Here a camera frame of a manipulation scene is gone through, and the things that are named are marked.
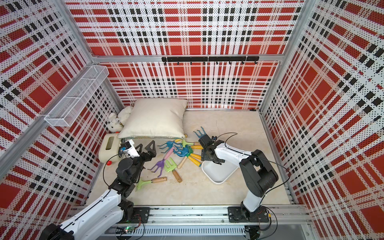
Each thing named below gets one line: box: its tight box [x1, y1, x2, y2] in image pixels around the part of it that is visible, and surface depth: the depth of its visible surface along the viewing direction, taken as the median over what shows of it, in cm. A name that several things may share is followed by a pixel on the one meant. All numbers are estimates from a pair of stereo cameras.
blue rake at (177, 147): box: [157, 141, 184, 153], surface depth 101 cm
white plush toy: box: [106, 106, 133, 133], surface depth 107 cm
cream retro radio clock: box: [98, 133, 122, 163], surface depth 90 cm
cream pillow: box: [117, 98, 188, 139], surface depth 98 cm
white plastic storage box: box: [201, 160, 239, 184], surface depth 87 cm
